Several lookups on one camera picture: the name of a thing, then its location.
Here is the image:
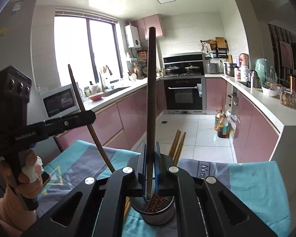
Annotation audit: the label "chrome sink faucet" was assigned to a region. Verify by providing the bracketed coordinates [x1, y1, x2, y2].
[99, 72, 108, 92]

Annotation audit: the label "white countertop oven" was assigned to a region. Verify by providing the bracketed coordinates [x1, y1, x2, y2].
[43, 84, 81, 118]

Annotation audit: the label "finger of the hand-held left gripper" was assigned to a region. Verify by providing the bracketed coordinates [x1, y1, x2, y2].
[46, 110, 96, 139]

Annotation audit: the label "black range hood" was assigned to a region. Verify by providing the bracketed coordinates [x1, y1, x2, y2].
[162, 53, 205, 76]

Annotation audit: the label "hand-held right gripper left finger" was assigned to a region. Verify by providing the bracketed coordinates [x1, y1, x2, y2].
[22, 143, 148, 237]

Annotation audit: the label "white wall water heater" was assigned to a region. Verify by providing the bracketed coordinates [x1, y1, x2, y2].
[125, 25, 141, 48]

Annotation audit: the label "white plastic bag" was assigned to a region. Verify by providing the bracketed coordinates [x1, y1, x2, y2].
[226, 111, 237, 139]

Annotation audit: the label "black built-in oven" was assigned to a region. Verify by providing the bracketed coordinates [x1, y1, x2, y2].
[163, 76, 206, 111]

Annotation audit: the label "grey refrigerator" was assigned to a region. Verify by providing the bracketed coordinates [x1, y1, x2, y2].
[0, 0, 57, 158]

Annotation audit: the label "mint green appliance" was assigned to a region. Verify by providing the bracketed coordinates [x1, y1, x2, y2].
[255, 58, 274, 84]

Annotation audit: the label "pink bowl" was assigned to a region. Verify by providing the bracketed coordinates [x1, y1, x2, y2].
[89, 92, 104, 102]

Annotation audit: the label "white vent pipe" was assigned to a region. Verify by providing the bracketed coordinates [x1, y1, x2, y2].
[156, 38, 162, 70]

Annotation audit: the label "black wall rack with boards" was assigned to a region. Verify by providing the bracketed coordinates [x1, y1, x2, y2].
[200, 37, 229, 58]

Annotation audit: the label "pink wall cabinet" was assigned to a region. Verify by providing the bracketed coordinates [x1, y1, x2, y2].
[131, 14, 164, 40]

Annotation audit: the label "clear cookie container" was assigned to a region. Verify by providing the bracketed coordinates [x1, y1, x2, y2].
[279, 87, 296, 108]

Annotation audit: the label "steel thermos flask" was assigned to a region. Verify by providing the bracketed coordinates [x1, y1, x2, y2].
[250, 70, 261, 89]

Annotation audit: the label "bunch of wooden chopsticks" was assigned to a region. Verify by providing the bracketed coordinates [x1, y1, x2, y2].
[144, 129, 186, 214]

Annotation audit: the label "pink kitchen base cabinets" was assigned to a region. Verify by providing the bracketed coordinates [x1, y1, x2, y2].
[205, 73, 296, 165]
[55, 75, 164, 153]

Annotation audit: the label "brown wooden chopstick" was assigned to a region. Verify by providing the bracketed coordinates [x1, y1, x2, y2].
[146, 27, 157, 201]
[68, 64, 132, 218]

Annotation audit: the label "copper tumbler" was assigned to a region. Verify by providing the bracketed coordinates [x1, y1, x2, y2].
[288, 73, 296, 92]

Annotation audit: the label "white bowl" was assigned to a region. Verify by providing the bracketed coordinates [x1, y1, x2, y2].
[261, 86, 280, 98]

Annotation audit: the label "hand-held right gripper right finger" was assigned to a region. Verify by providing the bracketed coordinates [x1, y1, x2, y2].
[154, 141, 278, 237]

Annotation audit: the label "framed wall picture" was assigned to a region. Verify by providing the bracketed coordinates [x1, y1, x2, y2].
[279, 39, 294, 70]

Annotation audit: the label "striped dark wall panel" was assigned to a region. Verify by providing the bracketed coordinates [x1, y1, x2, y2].
[268, 23, 296, 79]

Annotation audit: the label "large kitchen window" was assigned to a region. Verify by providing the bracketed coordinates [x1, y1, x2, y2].
[54, 9, 121, 87]

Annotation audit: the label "yellow cooking oil bottle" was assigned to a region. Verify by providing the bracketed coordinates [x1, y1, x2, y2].
[214, 109, 226, 132]

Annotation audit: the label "person's left hand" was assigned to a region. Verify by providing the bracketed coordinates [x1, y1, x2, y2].
[0, 150, 43, 198]

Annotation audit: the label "stainless steel stock pot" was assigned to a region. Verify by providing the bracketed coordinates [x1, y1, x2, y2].
[224, 62, 238, 76]

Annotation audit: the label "black wok with lid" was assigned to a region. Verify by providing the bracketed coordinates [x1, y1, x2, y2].
[184, 65, 201, 74]
[164, 65, 180, 74]

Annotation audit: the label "teal grey printed tablecloth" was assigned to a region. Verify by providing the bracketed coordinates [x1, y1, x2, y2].
[36, 139, 291, 237]

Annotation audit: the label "black mesh utensil holder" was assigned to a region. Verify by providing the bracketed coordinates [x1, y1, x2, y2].
[127, 195, 175, 226]

